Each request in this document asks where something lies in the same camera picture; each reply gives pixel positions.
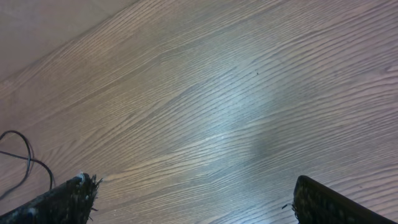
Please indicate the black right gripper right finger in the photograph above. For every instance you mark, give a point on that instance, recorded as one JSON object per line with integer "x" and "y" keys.
{"x": 314, "y": 203}

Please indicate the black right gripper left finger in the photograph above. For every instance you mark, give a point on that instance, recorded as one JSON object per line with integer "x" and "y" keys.
{"x": 70, "y": 202}

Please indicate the brown cardboard panel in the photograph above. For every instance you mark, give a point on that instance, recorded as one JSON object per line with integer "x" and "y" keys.
{"x": 31, "y": 29}

